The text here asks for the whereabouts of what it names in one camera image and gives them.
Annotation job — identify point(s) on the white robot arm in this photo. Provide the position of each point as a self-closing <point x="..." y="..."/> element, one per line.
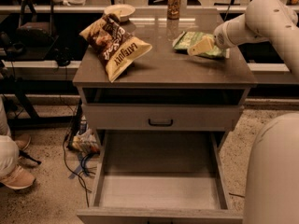
<point x="272" y="189"/>

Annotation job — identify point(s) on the orange soda can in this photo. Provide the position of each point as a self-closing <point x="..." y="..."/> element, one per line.
<point x="173" y="9"/>

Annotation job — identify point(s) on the snack packages on floor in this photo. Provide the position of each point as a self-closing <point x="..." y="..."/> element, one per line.
<point x="84" y="140"/>

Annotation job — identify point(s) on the grey drawer cabinet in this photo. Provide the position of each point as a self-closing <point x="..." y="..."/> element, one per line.
<point x="164" y="77"/>

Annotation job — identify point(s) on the brown yellow Late July chip bag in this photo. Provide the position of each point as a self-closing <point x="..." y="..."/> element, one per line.
<point x="116" y="48"/>

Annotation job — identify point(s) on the person's tan shoe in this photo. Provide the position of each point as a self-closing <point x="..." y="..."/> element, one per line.
<point x="23" y="141"/>
<point x="19" y="178"/>

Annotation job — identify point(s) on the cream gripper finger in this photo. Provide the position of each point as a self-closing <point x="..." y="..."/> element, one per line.
<point x="204" y="45"/>

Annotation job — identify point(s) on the green jalapeno chip bag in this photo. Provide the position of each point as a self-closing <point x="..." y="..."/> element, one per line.
<point x="187" y="39"/>

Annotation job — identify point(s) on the closed upper drawer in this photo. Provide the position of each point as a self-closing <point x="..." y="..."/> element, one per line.
<point x="162" y="117"/>

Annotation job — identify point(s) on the person's white trouser leg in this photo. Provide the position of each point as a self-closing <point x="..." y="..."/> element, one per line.
<point x="9" y="151"/>

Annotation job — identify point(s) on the white bowl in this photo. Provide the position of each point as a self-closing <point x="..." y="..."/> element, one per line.
<point x="123" y="10"/>

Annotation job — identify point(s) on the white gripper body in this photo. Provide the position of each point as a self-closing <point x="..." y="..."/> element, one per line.
<point x="221" y="38"/>

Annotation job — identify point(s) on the black chair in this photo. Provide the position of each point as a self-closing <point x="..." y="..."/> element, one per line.
<point x="38" y="37"/>

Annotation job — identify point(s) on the open middle drawer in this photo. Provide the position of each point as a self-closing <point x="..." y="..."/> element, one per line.
<point x="159" y="178"/>

